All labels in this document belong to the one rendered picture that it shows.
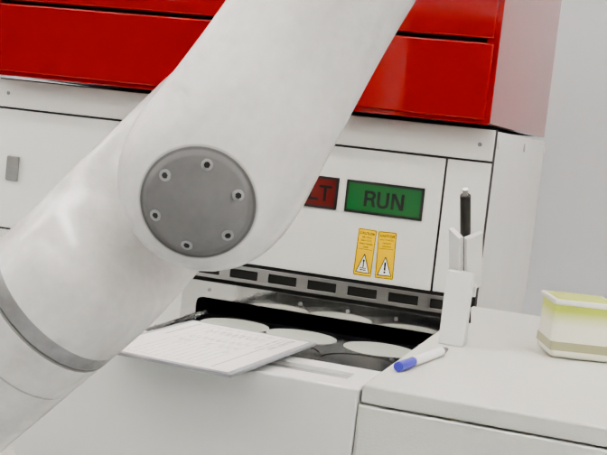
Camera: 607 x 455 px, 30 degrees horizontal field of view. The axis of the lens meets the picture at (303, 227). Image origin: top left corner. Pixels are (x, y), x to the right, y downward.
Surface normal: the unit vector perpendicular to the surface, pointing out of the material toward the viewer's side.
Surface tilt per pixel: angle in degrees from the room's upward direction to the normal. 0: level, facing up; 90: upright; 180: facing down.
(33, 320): 101
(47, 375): 125
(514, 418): 90
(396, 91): 90
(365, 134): 90
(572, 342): 90
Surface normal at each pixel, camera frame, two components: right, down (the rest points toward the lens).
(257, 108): 0.20, -0.03
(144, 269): 0.80, -0.22
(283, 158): 0.40, 0.11
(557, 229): -0.30, 0.05
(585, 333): 0.00, 0.09
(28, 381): 0.17, 0.59
